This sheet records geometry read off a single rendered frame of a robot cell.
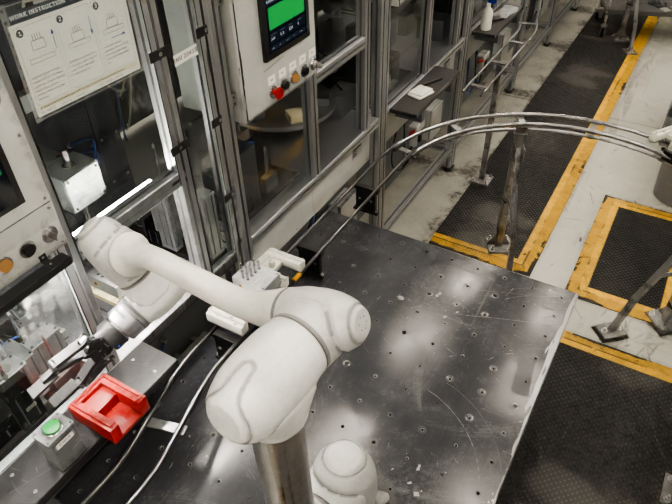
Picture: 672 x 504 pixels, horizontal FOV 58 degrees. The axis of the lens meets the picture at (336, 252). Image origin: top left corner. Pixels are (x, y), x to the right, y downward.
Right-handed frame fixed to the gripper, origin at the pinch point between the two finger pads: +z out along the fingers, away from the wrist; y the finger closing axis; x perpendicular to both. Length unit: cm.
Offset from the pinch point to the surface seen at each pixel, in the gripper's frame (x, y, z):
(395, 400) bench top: 48, -62, -60
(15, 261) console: -15.7, 22.3, -16.1
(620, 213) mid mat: 44, -208, -256
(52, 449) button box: 6.9, -7.7, 9.6
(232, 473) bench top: 30, -47, -12
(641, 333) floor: 93, -172, -180
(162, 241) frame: -44, -44, -46
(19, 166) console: -21, 36, -31
